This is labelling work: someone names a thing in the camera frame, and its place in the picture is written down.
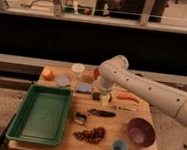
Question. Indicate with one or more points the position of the orange carrot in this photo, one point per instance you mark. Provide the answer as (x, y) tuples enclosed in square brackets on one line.
[(127, 97)]

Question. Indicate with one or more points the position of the white cup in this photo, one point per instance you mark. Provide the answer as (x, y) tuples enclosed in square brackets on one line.
[(78, 70)]

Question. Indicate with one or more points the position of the red bowl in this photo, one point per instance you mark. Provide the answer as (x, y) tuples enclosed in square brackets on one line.
[(96, 73)]

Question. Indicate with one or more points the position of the bunch of dark grapes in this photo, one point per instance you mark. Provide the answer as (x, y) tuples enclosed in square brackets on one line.
[(93, 136)]

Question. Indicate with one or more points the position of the silver fork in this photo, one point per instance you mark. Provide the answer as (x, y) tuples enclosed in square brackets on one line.
[(124, 108)]

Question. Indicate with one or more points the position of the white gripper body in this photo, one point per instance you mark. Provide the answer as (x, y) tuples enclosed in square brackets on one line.
[(105, 99)]

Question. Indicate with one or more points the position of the black handled knife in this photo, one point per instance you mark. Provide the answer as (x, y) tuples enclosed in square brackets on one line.
[(102, 114)]

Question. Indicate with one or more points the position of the blue cup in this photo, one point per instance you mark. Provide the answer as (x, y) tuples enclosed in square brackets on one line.
[(120, 145)]

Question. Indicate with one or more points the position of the black rectangular block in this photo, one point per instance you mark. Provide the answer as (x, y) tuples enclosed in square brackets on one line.
[(96, 96)]

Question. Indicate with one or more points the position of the small black metal clip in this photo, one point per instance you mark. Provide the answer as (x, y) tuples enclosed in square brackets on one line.
[(79, 118)]

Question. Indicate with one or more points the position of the orange fruit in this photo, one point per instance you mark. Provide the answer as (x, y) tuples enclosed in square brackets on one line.
[(47, 74)]

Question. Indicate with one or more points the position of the purple bowl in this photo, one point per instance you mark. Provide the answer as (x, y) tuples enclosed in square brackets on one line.
[(141, 132)]

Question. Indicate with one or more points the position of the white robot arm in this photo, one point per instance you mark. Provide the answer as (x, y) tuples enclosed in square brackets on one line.
[(170, 100)]

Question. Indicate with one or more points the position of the person in background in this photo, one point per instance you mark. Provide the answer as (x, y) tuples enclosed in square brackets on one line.
[(113, 6)]

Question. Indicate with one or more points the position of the green plastic tray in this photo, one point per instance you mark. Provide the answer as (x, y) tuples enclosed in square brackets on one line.
[(41, 117)]

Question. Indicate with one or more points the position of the wooden table board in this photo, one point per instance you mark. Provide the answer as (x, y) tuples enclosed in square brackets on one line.
[(115, 127)]

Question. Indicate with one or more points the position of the blue sponge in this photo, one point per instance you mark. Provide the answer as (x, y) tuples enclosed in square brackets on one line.
[(83, 88)]

